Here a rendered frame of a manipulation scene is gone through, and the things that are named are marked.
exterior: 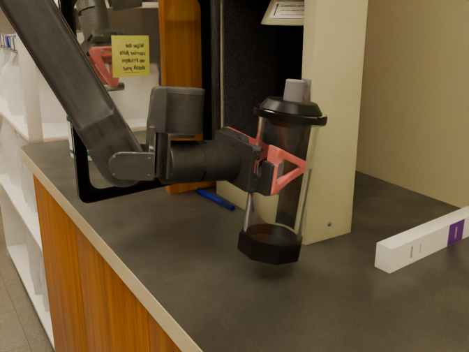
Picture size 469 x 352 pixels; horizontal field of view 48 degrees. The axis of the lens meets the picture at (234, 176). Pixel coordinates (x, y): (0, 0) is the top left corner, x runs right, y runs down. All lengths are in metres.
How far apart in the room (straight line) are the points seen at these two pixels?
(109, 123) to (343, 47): 0.43
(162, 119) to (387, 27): 0.79
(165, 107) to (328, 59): 0.32
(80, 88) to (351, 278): 0.50
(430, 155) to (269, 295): 0.62
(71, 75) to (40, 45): 0.05
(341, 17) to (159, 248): 0.50
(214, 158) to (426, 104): 0.69
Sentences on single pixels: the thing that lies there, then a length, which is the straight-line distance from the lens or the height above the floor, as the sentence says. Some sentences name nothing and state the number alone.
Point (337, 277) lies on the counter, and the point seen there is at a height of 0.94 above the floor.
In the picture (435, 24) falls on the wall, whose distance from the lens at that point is 1.25.
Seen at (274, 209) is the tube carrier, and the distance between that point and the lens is 0.77.
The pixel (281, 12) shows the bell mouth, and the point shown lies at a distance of 0.97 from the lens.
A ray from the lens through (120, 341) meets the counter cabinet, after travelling 1.16.
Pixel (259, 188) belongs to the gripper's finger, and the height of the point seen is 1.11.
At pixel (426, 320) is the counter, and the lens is 0.79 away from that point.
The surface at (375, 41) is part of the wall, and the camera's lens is 1.36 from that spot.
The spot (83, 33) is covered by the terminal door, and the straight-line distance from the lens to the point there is 0.98.
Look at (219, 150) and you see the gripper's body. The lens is 0.70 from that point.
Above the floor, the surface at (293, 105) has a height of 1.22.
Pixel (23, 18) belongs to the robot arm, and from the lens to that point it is 0.66.
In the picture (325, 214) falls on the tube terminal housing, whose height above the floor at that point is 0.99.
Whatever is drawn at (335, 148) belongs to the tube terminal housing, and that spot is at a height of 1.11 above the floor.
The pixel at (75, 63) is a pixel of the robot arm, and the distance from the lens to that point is 0.66.
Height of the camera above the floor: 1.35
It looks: 18 degrees down
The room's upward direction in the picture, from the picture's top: straight up
